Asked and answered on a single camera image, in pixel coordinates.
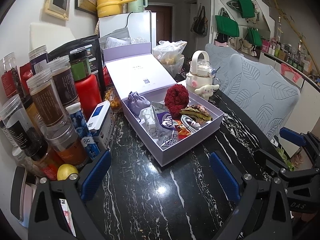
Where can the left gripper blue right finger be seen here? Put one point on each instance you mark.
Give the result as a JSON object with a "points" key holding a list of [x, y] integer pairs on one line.
{"points": [[228, 176]]}

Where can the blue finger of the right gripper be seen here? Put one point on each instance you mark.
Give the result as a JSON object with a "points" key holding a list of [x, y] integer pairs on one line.
{"points": [[292, 136]]}

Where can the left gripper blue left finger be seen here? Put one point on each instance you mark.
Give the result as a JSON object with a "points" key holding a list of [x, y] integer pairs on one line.
{"points": [[92, 175]]}

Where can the red cartoon snack packet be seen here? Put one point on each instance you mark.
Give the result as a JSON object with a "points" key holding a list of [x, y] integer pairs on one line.
{"points": [[183, 132]]}

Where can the gold patterned snack packet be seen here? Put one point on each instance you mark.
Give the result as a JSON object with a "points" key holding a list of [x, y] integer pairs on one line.
{"points": [[197, 112]]}

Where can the silver purple foil packet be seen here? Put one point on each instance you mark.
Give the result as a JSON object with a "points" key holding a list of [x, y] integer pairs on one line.
{"points": [[169, 134]]}

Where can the lavender drawstring pouch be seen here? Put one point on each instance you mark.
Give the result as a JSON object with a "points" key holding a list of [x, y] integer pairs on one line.
{"points": [[136, 103]]}

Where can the dark red fluffy yarn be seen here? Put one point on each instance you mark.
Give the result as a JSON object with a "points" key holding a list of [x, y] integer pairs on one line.
{"points": [[176, 99]]}

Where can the yellow lemon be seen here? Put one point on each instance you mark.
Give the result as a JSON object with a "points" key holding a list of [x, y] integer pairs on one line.
{"points": [[65, 170]]}

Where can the front blue leaf cushion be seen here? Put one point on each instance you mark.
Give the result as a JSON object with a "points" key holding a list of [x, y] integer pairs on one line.
{"points": [[261, 92]]}

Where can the blue leaf cushion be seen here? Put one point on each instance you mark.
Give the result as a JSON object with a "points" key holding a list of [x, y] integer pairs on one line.
{"points": [[219, 57], [261, 92]]}

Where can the orange contents plastic jar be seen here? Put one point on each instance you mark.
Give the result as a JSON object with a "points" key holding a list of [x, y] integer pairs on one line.
{"points": [[66, 142]]}

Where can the brown powder jar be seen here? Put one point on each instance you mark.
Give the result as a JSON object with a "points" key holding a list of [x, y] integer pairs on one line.
{"points": [[45, 96]]}

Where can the white blue medicine box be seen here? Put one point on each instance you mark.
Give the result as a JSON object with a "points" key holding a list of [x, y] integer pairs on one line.
{"points": [[101, 125]]}

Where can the blue tablet tube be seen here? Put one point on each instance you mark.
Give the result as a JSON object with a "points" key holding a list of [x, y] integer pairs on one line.
{"points": [[82, 130]]}

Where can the red lidded bottle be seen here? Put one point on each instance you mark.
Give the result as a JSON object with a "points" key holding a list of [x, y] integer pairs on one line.
{"points": [[89, 94]]}

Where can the lower green tote bag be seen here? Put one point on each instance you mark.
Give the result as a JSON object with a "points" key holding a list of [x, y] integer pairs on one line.
{"points": [[253, 37]]}

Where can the rear blue leaf cushion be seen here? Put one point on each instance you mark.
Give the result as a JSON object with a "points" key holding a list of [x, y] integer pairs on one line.
{"points": [[219, 57]]}

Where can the cream cinnamoroll water bottle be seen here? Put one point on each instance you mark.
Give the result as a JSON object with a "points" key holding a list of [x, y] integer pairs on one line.
{"points": [[201, 78]]}

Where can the green lidded spice jar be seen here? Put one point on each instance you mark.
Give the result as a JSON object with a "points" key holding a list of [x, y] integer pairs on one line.
{"points": [[80, 65]]}

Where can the large green tote bag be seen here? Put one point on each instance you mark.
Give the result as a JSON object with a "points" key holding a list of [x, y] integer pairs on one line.
{"points": [[225, 25]]}

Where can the upper green tote bag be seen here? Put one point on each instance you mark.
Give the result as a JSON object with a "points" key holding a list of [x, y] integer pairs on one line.
{"points": [[247, 8]]}

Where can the white plastic food bag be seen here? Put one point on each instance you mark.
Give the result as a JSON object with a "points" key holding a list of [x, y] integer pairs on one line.
{"points": [[170, 55]]}

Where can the dark hanging handbag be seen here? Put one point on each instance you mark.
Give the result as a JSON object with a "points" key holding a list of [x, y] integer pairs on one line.
{"points": [[200, 23]]}

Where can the white mini fridge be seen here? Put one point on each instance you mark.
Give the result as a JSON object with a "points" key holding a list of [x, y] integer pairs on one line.
{"points": [[134, 26]]}

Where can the dark brown door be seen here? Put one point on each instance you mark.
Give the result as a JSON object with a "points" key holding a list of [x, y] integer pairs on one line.
{"points": [[163, 22]]}

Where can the yellow enamel pot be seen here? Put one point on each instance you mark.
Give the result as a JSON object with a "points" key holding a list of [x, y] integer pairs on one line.
{"points": [[110, 7]]}

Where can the light green electric kettle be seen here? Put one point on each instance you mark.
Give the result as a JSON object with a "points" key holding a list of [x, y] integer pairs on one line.
{"points": [[137, 6]]}

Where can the wall intercom panel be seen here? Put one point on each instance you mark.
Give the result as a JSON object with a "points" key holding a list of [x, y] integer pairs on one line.
{"points": [[57, 8]]}

